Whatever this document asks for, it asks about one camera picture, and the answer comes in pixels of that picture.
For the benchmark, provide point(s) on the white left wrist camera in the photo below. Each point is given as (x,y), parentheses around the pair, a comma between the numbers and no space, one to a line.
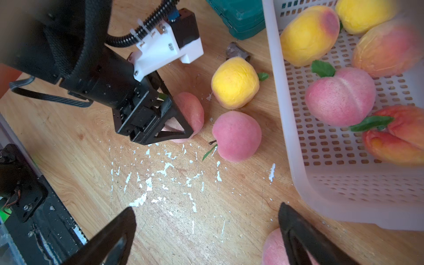
(174,38)

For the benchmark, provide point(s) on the red orange peach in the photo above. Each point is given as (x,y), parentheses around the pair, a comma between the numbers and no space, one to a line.
(394,134)

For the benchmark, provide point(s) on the pink peach with leaf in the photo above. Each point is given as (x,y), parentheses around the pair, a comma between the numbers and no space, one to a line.
(340,98)

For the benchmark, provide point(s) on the white plastic basket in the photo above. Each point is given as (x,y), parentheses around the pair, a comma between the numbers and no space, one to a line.
(330,168)

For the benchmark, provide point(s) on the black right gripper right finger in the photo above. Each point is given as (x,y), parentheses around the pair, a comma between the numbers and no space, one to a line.
(303,241)

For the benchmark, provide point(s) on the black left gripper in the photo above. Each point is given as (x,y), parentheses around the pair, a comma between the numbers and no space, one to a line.
(138,110)

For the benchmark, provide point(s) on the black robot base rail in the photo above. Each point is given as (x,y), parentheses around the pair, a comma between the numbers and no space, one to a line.
(36,227)

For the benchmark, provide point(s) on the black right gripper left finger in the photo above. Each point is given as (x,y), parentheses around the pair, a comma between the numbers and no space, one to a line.
(111,246)

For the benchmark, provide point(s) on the green plastic tool case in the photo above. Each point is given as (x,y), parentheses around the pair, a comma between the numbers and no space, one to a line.
(243,18)

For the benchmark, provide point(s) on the yellow peach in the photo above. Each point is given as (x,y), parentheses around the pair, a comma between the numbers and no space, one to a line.
(358,17)
(310,36)
(235,83)

